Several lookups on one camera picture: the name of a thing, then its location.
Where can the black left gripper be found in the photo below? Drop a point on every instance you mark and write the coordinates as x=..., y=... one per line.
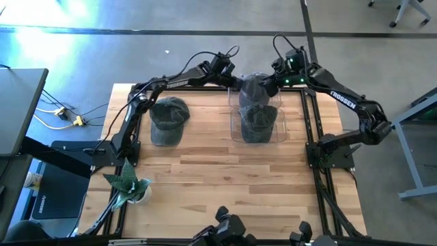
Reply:
x=222, y=66

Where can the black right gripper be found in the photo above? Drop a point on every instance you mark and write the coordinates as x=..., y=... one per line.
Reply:
x=292, y=70

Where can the gray baseball cap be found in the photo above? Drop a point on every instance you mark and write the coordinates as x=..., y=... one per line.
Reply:
x=252, y=94

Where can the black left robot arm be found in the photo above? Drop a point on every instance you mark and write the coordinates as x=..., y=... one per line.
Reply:
x=177, y=82

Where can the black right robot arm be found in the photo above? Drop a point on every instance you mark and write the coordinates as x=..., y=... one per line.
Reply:
x=341, y=99

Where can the clear plastic container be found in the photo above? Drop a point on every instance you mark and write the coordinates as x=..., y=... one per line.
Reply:
x=235, y=130
x=232, y=100

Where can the green plant in white pot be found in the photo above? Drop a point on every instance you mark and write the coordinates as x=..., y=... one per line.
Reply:
x=128, y=184

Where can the gray office chair base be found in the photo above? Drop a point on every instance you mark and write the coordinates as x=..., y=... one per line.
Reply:
x=404, y=7

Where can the yellow and black power plug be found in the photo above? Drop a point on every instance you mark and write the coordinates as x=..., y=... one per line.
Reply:
x=61, y=112

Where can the black desk beam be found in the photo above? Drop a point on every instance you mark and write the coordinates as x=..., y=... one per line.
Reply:
x=51, y=155

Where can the black floor mat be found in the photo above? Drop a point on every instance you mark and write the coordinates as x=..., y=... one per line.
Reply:
x=58, y=194

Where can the gray desk top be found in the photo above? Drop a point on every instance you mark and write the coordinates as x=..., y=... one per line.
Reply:
x=20, y=109

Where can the white paper cup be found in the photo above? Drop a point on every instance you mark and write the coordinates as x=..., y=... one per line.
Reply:
x=33, y=181

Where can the dark gray desk panel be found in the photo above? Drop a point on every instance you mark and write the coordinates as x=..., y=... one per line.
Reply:
x=13, y=191

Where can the person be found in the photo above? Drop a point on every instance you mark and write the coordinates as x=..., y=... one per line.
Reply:
x=27, y=232

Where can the black aluminium table frame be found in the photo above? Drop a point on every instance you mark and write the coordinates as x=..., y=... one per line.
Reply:
x=205, y=89

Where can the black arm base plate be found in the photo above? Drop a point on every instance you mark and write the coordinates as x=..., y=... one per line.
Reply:
x=102, y=159
x=345, y=160

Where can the black diagonal frame strut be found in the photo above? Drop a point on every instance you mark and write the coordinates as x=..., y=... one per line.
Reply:
x=338, y=212
x=102, y=217

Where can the gray metal table frame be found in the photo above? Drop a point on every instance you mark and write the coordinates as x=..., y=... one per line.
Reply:
x=409, y=160

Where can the white metal bracket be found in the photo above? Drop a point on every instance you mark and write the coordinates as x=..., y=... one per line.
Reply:
x=126, y=242

